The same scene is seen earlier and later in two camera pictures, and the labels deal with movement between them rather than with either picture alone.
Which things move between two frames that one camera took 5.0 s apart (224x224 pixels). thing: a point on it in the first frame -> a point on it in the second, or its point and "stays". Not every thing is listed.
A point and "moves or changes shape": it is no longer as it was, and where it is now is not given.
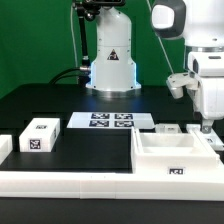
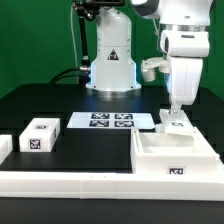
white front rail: [111, 185] stays
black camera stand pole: [89, 9] stays
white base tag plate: [110, 120] stays
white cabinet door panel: [167, 128] moves or changes shape
